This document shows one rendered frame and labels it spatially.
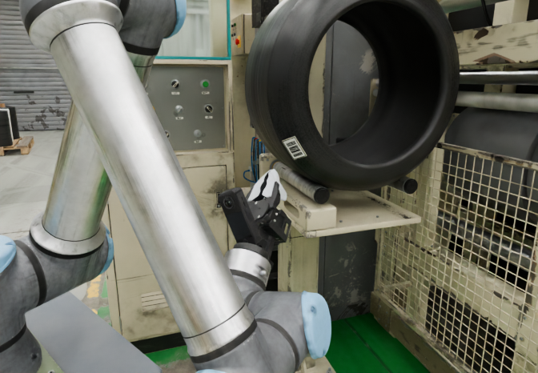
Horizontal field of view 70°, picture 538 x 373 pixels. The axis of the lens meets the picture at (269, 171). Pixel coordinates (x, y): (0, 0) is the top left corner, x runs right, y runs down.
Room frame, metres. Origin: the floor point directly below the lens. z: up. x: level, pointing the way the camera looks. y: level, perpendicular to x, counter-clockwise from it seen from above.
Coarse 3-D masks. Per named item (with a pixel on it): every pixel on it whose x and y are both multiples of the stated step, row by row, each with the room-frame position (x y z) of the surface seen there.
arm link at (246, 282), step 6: (234, 270) 0.60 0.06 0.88; (234, 276) 0.59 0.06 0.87; (240, 276) 0.59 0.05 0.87; (246, 276) 0.59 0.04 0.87; (252, 276) 0.60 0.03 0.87; (240, 282) 0.58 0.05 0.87; (246, 282) 0.59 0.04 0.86; (252, 282) 0.59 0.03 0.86; (258, 282) 0.60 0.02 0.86; (240, 288) 0.58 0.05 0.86; (246, 288) 0.58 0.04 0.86; (252, 288) 0.58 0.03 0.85; (258, 288) 0.59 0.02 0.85; (264, 288) 0.61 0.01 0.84; (246, 294) 0.56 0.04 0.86
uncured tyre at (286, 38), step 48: (288, 0) 1.04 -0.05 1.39; (336, 0) 0.94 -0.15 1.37; (384, 0) 0.98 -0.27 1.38; (432, 0) 1.03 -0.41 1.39; (288, 48) 0.92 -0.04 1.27; (384, 48) 1.30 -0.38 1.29; (432, 48) 1.17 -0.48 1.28; (288, 96) 0.91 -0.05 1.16; (384, 96) 1.31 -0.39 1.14; (432, 96) 1.18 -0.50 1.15; (336, 144) 1.27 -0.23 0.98; (384, 144) 1.26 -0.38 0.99; (432, 144) 1.04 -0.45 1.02
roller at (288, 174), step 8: (272, 168) 1.27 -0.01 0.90; (280, 168) 1.21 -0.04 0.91; (288, 168) 1.18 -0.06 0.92; (280, 176) 1.20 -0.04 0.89; (288, 176) 1.13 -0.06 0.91; (296, 176) 1.09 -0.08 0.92; (304, 176) 1.08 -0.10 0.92; (296, 184) 1.07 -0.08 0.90; (304, 184) 1.02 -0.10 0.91; (312, 184) 1.00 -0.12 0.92; (304, 192) 1.01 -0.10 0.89; (312, 192) 0.96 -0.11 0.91; (320, 192) 0.95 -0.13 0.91; (328, 192) 0.96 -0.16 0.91; (320, 200) 0.95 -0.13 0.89
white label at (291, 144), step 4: (284, 140) 0.93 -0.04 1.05; (288, 140) 0.92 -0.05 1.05; (292, 140) 0.92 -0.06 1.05; (296, 140) 0.91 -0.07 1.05; (284, 144) 0.93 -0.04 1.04; (288, 144) 0.93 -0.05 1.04; (292, 144) 0.92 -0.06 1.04; (296, 144) 0.92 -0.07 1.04; (288, 148) 0.93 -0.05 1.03; (292, 148) 0.93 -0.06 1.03; (296, 148) 0.93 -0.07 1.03; (300, 148) 0.92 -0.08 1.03; (292, 152) 0.93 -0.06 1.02; (296, 152) 0.93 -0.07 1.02; (300, 152) 0.93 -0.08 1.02; (304, 152) 0.92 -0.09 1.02; (292, 156) 0.94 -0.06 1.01; (296, 156) 0.94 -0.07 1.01; (300, 156) 0.93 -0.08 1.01; (304, 156) 0.93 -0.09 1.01
